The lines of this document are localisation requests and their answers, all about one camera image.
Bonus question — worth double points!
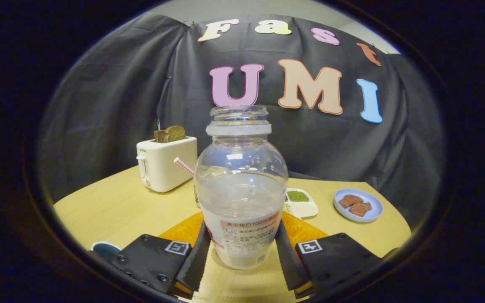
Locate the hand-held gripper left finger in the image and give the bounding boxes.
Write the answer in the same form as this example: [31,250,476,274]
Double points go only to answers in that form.
[110,212,212,298]

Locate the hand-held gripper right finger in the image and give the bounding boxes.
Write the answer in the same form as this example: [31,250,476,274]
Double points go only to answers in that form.
[274,212,383,298]

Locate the clear plastic juice bottle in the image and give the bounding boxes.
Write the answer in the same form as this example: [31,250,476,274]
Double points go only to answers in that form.
[194,105,289,270]

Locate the pale green cup wooden handle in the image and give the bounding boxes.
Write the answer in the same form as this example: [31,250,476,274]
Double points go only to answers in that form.
[91,242,122,260]

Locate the white divided dish with beans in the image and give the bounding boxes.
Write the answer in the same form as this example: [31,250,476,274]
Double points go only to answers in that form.
[284,188,319,219]

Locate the brown meat slice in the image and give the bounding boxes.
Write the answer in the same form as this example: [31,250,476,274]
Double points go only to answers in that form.
[338,194,364,209]
[349,202,372,218]

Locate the wooden table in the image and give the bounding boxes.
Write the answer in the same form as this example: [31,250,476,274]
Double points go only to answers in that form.
[53,165,412,303]

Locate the white toaster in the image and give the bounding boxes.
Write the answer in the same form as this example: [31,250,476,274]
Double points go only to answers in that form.
[136,136,198,193]

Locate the blue plate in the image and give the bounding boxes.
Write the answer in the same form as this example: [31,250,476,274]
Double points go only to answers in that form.
[333,188,383,223]

